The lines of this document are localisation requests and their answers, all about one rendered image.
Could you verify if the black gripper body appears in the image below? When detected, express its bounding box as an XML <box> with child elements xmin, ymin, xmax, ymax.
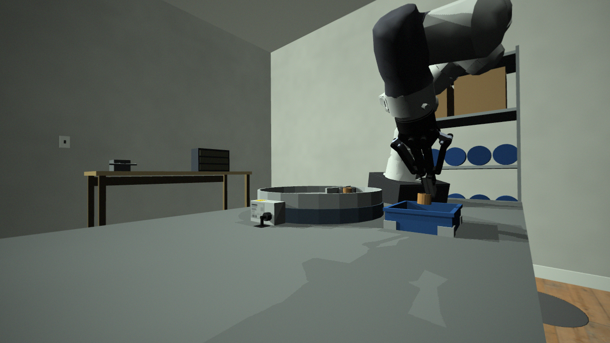
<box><xmin>395</xmin><ymin>107</ymin><xmax>441</xmax><ymax>150</ymax></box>

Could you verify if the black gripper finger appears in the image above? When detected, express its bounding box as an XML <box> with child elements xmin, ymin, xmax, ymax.
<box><xmin>390</xmin><ymin>137</ymin><xmax>430</xmax><ymax>194</ymax></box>
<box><xmin>420</xmin><ymin>132</ymin><xmax>453</xmax><ymax>198</ymax></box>

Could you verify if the blue crate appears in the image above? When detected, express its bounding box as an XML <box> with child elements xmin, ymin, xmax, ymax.
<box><xmin>383</xmin><ymin>201</ymin><xmax>463</xmax><ymax>238</ymax></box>

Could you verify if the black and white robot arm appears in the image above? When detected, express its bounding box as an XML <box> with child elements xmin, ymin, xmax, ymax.
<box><xmin>373</xmin><ymin>0</ymin><xmax>512</xmax><ymax>183</ymax></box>

